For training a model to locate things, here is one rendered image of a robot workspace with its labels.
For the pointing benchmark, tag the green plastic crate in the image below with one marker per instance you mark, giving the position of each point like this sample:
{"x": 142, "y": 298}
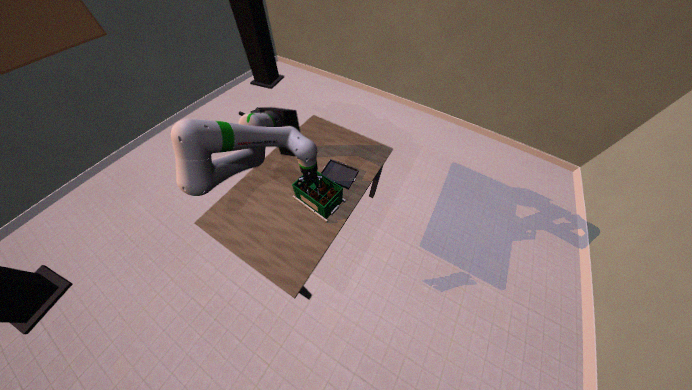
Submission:
{"x": 326, "y": 210}

